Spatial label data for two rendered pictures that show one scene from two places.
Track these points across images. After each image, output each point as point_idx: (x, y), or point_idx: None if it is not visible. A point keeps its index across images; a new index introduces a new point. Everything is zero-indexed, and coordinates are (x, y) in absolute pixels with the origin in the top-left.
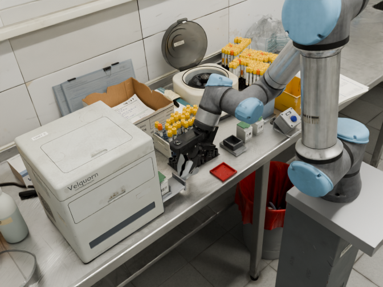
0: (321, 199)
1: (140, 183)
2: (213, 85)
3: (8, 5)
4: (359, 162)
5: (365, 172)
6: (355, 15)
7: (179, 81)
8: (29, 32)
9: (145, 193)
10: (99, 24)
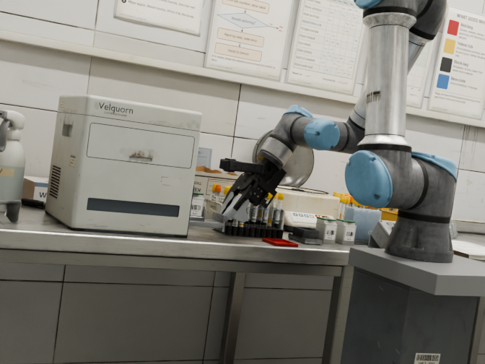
0: (392, 255)
1: (172, 164)
2: (289, 111)
3: (106, 30)
4: (442, 201)
5: (467, 261)
6: (424, 2)
7: None
8: (114, 65)
9: (172, 184)
10: (188, 94)
